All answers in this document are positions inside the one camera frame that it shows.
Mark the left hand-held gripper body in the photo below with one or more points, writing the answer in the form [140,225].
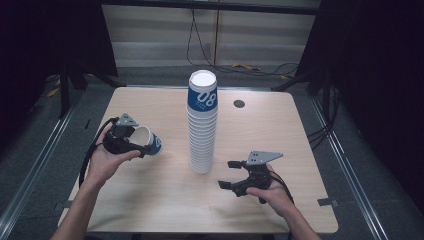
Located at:
[116,143]

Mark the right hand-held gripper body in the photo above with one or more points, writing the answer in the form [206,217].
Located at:
[258,176]

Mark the blue and white paper cup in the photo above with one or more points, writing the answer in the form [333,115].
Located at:
[148,138]

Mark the stack of paper cups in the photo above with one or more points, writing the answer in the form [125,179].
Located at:
[201,133]

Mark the person's right hand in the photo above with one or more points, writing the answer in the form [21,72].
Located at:
[275,195]

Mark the person's left hand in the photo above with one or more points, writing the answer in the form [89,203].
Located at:
[103,165]

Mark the black metal stand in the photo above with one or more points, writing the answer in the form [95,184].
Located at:
[64,93]
[293,81]

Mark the grey tape strip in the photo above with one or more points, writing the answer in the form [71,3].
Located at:
[65,204]
[327,202]

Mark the yellow strip on floor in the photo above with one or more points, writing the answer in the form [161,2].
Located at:
[52,92]
[246,67]

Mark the dark curtain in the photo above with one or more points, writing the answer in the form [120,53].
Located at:
[376,66]
[40,40]

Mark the metal floor rail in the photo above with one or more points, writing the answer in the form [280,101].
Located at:
[346,163]
[40,156]

